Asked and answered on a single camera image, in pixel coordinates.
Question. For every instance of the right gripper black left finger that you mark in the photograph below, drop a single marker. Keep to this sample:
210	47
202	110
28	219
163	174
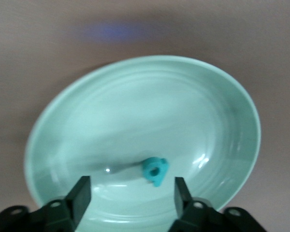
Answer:
62	215

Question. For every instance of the light green plate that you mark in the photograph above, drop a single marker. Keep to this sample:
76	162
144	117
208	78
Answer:
147	108

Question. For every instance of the teal foam letter b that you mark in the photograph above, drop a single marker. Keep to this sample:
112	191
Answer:
151	170

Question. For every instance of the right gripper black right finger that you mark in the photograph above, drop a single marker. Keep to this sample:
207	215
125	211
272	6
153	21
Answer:
200	217

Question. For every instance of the brown table cover sheet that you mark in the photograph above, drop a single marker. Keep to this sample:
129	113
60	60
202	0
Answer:
38	60

